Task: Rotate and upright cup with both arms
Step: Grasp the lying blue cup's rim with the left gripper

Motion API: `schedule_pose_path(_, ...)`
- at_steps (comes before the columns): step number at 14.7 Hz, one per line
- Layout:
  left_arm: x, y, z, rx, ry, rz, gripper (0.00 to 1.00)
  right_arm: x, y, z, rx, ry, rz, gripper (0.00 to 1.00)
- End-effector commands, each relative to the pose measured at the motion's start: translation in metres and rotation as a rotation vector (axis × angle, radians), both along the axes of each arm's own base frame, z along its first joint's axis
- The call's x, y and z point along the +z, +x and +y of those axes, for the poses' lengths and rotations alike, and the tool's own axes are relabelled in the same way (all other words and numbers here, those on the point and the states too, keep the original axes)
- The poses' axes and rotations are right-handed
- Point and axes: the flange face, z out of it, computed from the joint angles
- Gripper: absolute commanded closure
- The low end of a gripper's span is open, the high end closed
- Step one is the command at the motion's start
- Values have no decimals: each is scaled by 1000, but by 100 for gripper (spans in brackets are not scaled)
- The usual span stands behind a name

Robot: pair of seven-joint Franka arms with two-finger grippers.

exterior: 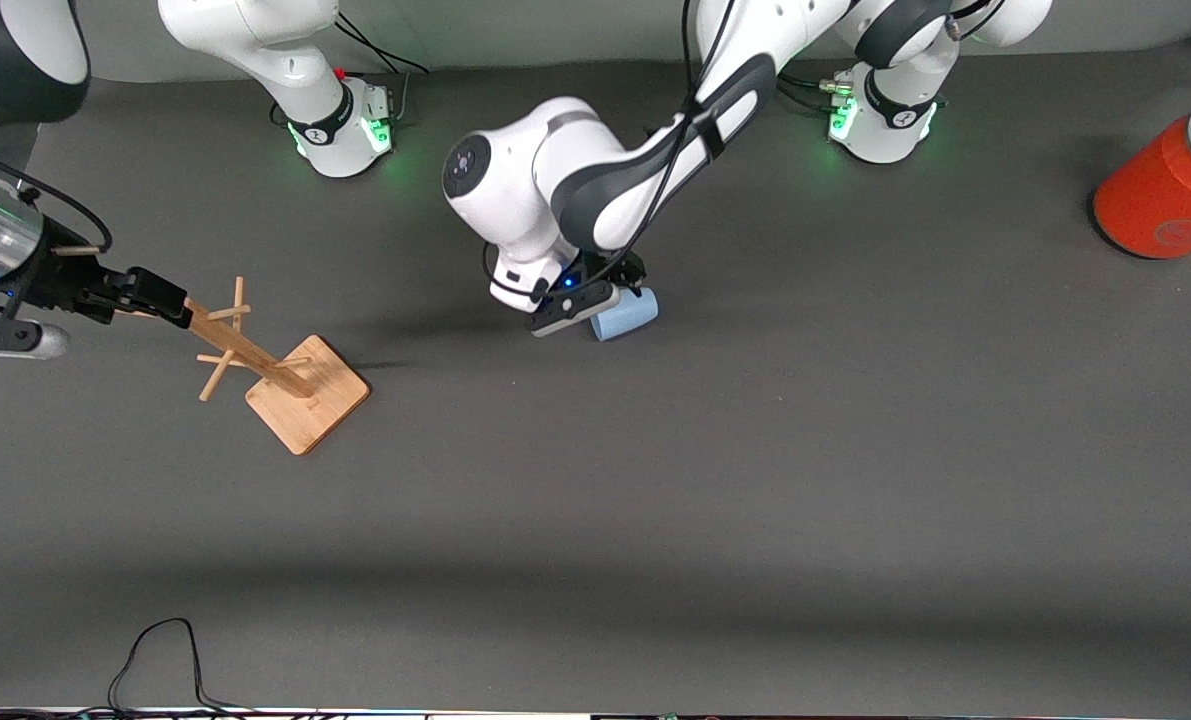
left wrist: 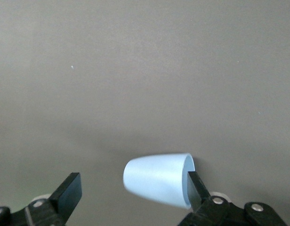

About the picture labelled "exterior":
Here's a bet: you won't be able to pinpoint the orange drink can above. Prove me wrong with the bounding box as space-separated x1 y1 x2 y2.
1093 97 1191 261

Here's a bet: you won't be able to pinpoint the wooden cup rack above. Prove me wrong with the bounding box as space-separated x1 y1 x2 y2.
183 277 371 456

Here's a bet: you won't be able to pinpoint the thin black looped cable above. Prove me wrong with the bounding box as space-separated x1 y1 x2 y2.
105 618 256 717

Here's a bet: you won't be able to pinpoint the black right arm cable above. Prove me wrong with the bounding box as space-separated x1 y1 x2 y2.
0 140 114 254

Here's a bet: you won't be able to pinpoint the light blue cup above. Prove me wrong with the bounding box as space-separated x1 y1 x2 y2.
592 288 659 343

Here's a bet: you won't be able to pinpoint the black base cables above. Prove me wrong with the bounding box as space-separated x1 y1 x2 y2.
775 68 858 113
333 12 426 129

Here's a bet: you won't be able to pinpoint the black right base cables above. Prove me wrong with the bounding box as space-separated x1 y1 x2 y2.
333 12 426 129

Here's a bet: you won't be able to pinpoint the black left base cables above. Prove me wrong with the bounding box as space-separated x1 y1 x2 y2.
775 68 858 113

